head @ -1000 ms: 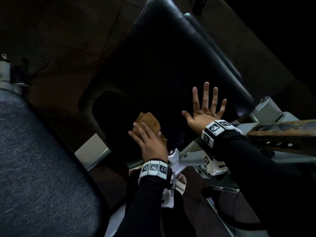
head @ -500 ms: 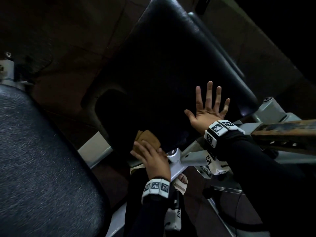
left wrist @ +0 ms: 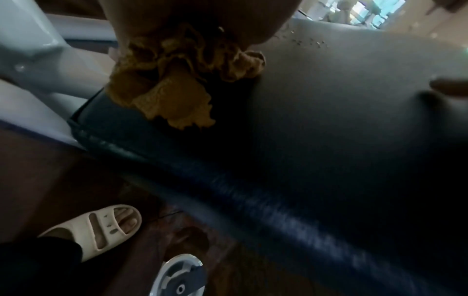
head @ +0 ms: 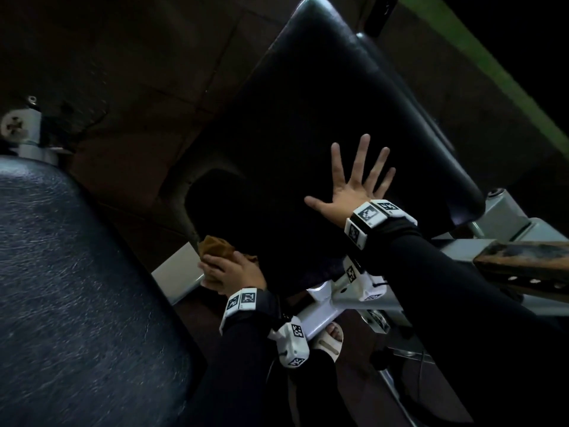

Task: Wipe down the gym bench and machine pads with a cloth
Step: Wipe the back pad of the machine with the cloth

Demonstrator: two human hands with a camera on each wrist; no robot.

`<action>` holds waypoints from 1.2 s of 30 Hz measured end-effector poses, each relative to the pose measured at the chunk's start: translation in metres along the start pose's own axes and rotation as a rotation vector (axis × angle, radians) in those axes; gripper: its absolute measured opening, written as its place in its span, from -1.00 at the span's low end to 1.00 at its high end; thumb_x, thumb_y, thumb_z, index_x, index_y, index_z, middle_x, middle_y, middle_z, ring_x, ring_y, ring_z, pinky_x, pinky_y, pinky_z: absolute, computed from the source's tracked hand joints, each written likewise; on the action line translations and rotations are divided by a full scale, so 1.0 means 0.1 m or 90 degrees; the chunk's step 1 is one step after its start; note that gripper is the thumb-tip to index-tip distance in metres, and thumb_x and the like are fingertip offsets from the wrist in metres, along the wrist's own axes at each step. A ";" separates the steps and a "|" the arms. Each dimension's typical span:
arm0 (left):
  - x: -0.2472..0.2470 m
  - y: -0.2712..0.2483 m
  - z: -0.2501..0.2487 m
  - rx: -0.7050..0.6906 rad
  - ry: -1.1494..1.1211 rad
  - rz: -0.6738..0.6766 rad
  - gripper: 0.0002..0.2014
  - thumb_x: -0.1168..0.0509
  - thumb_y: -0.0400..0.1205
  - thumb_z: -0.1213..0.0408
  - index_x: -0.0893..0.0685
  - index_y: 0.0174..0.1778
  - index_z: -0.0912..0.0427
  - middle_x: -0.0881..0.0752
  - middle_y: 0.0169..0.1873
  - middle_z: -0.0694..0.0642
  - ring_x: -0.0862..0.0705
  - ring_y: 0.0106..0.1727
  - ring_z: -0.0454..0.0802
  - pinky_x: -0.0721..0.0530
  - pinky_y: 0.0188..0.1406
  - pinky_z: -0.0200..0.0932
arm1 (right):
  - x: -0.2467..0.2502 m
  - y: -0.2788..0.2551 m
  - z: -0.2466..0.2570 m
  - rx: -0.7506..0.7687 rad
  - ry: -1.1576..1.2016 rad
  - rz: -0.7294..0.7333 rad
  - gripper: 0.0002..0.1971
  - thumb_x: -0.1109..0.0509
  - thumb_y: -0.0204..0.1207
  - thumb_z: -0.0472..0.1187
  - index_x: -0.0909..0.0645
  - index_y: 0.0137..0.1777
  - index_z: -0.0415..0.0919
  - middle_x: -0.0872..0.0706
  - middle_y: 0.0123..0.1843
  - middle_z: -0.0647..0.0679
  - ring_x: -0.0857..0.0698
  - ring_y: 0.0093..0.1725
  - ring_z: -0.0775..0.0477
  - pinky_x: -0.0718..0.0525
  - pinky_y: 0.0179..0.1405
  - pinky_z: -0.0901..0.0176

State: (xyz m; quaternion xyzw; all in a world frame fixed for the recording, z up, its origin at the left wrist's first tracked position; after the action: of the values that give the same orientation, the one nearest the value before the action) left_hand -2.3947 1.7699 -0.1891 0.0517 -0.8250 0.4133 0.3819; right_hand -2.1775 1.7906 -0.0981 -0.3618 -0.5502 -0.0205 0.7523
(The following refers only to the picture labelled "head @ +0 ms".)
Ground person's right hand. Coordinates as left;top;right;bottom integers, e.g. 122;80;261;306
304;133;397;229

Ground person's left hand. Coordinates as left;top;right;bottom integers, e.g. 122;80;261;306
199;251;267;298

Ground brown cleaning cloth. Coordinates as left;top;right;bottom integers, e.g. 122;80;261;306
197;235;258;265

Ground black inclined bench pad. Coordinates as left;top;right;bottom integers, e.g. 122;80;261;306
159;0;485;298

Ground dark textured seat pad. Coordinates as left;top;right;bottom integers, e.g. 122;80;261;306
0;155;196;427

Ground person's right forearm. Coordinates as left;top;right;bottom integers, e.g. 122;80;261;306
360;226;569;427

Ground person's left forearm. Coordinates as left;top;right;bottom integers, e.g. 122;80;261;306
177;320;285;427

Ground white machine frame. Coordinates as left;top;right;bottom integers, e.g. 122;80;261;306
151;187;569;427

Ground right marker wristband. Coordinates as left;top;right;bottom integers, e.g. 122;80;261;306
344;199;418;252

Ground marker wristband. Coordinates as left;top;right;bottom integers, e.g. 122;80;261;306
219;286;283;336
344;199;418;252

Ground left marker wristband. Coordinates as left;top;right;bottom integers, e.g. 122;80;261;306
219;286;283;336

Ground black metal bar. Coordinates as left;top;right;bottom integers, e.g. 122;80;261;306
363;0;403;39

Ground green turf mat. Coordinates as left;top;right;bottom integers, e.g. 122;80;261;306
398;0;569;149

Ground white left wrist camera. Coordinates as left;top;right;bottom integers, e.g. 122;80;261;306
268;316;311;369

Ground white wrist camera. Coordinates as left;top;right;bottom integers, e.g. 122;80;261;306
268;316;311;369
342;257;390;303

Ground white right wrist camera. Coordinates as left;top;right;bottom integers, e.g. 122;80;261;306
342;257;390;303

